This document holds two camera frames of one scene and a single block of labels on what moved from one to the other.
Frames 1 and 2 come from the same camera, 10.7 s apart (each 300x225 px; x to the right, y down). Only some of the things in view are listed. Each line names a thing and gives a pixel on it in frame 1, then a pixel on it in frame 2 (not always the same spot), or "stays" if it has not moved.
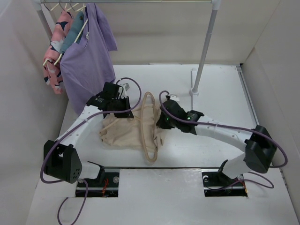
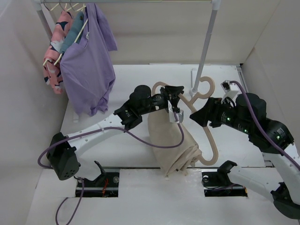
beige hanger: x=153 y=127 → x=206 y=130
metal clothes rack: x=216 y=5 stays
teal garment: x=74 y=32 stays
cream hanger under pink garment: x=50 y=59 stays
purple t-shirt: x=87 y=65 stays
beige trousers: x=126 y=132 → x=179 y=159
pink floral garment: x=52 y=66 stays
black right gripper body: x=166 y=123 → x=215 y=105
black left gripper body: x=121 y=104 → x=170 y=97
